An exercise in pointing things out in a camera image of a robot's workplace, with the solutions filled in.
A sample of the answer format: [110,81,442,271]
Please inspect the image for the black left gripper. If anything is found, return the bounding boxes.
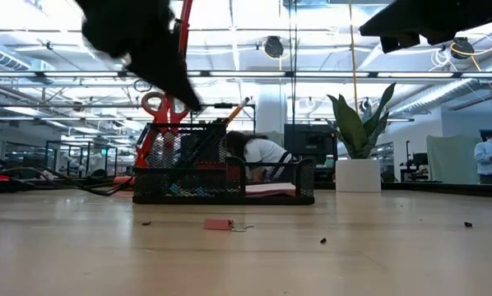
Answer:
[75,0,204,111]

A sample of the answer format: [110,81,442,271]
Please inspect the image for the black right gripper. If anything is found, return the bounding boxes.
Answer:
[359,0,477,53]

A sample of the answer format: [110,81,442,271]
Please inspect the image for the red handled scissors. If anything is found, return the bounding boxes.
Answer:
[140,90,193,149]

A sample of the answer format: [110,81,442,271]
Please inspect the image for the black pen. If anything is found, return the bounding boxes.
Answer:
[183,118,227,168]
[179,118,225,168]
[188,118,230,168]

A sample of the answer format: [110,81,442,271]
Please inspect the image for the orange pencil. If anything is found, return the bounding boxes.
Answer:
[225,96,252,126]

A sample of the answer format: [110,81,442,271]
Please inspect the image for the black mesh desk organizer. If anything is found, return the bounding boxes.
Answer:
[132,122,316,206]

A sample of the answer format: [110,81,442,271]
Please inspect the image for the pink sticky note pad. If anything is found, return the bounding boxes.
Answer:
[245,183,297,197]

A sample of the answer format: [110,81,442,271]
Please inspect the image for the red desk lamp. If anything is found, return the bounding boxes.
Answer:
[113,0,194,187]

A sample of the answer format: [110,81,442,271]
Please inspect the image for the person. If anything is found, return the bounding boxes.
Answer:
[474,126,492,185]
[225,131,297,184]

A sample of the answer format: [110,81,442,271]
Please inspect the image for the grey-green partition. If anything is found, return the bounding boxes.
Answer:
[425,134,480,185]

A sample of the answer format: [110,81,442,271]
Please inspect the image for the green plant in white pot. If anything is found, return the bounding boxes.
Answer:
[326,81,397,193]

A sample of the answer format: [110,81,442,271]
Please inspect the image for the yellow cable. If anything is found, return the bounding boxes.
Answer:
[347,0,359,113]

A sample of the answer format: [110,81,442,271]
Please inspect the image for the black ceiling cable reel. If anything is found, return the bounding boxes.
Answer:
[262,35,285,60]
[450,35,476,61]

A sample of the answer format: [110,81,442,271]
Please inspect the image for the black background frame station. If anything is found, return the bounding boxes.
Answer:
[44,139,119,178]

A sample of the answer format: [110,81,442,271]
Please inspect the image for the black lamp power cord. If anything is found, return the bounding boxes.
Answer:
[0,162,135,197]

